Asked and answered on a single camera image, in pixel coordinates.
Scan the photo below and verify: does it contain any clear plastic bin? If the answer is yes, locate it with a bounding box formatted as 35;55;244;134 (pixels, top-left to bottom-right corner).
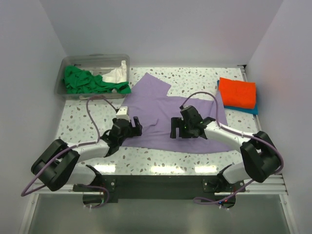
54;54;132;100

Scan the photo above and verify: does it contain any white t shirt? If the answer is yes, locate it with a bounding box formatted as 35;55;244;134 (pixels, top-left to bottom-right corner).
102;60;127;83

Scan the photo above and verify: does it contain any green t shirt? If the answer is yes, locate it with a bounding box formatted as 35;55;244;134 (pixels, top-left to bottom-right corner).
63;65;131;94

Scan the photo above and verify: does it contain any teal folded t shirt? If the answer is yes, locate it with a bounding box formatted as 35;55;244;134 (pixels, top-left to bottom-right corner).
216;80;259;115

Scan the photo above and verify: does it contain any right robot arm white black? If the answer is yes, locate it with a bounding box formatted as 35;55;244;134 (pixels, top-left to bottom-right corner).
170;106;284;192

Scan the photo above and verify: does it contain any orange folded t shirt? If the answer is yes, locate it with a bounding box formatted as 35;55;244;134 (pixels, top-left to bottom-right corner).
217;77;257;108

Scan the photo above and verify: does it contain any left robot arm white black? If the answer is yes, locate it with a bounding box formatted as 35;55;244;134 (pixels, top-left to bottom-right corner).
31;117;142;191

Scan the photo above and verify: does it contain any purple t shirt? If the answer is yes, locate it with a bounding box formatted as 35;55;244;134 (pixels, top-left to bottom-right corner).
122;73;230;154

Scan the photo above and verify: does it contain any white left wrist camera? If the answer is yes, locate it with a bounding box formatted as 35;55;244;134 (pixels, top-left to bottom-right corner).
116;106;130;122

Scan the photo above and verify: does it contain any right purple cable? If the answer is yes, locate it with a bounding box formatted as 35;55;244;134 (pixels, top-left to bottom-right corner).
180;91;285;208

